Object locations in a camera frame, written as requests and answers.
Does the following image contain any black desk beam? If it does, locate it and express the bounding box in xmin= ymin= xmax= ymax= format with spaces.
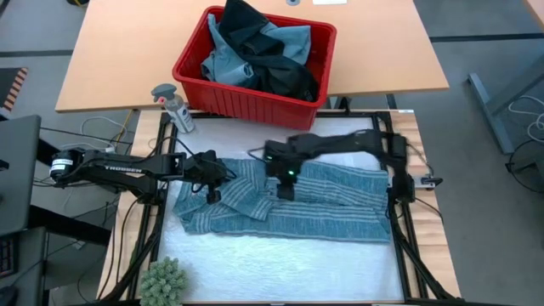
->
xmin=27 ymin=205 xmax=112 ymax=247

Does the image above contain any white floor cable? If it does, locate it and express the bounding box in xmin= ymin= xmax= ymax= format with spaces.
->
xmin=507 ymin=93 xmax=544 ymax=133

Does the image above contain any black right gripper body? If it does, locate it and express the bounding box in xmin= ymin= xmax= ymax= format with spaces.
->
xmin=263 ymin=140 xmax=306 ymax=201

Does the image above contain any red plastic bin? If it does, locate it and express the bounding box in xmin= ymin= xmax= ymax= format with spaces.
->
xmin=171 ymin=5 xmax=338 ymax=131

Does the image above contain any light blue garment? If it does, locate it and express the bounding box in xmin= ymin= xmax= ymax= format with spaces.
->
xmin=200 ymin=13 xmax=313 ymax=89

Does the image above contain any black left camera cable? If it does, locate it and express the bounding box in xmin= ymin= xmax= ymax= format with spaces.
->
xmin=146 ymin=134 xmax=195 ymax=159

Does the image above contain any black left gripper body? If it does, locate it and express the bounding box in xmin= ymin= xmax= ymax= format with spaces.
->
xmin=183 ymin=149 xmax=231 ymax=205

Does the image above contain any grey metal table leg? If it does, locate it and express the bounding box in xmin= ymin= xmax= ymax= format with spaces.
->
xmin=466 ymin=54 xmax=544 ymax=155

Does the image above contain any dark grey monitor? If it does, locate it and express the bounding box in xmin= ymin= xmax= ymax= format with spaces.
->
xmin=0 ymin=114 xmax=43 ymax=237

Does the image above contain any orange black striped mat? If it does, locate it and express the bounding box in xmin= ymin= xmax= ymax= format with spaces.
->
xmin=0 ymin=66 xmax=29 ymax=114

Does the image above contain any striped blue-green towel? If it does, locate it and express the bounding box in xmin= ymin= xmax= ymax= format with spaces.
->
xmin=171 ymin=157 xmax=393 ymax=245

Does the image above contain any light wooden desk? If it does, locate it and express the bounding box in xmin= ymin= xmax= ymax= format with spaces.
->
xmin=54 ymin=0 xmax=451 ymax=114
xmin=529 ymin=0 xmax=544 ymax=25

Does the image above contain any black stand pole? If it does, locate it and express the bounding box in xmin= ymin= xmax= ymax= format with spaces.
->
xmin=36 ymin=133 xmax=60 ymax=169

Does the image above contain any black aluminium table frame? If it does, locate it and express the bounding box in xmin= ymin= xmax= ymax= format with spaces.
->
xmin=96 ymin=108 xmax=464 ymax=306

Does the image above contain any black garment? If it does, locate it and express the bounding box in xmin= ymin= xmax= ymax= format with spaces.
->
xmin=218 ymin=0 xmax=321 ymax=103

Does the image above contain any yellow floor cable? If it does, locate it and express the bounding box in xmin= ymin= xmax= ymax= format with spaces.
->
xmin=113 ymin=109 xmax=133 ymax=148

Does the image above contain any clear spray bottle grey trigger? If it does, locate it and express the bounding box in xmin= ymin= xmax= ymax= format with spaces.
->
xmin=150 ymin=82 xmax=196 ymax=134

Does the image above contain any silver metal bracket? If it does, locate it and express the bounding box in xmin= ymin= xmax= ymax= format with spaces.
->
xmin=414 ymin=176 xmax=443 ymax=189

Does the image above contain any black floor cable loop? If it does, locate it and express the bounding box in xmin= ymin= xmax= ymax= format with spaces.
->
xmin=504 ymin=139 xmax=544 ymax=197

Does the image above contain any green artificial plant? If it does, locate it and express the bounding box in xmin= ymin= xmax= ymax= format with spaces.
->
xmin=138 ymin=256 xmax=190 ymax=306

